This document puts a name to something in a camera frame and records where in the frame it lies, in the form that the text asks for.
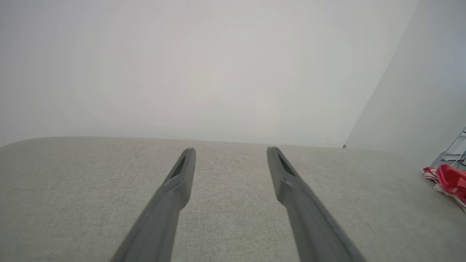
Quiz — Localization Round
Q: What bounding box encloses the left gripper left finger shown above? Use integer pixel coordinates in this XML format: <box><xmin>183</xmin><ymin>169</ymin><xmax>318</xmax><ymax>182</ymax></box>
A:
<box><xmin>111</xmin><ymin>147</ymin><xmax>196</xmax><ymax>262</ymax></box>

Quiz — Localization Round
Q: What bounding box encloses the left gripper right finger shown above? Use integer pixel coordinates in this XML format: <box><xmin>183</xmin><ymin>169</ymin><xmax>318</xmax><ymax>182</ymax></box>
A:
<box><xmin>267</xmin><ymin>147</ymin><xmax>366</xmax><ymax>262</ymax></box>

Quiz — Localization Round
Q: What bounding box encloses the red white-trimmed garment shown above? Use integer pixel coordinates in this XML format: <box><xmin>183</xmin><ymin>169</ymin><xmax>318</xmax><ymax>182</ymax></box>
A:
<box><xmin>423</xmin><ymin>164</ymin><xmax>466</xmax><ymax>214</ymax></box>

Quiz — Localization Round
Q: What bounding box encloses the grey metal frame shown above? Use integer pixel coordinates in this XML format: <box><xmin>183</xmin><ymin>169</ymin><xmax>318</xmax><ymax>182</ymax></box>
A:
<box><xmin>431</xmin><ymin>127</ymin><xmax>466</xmax><ymax>171</ymax></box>

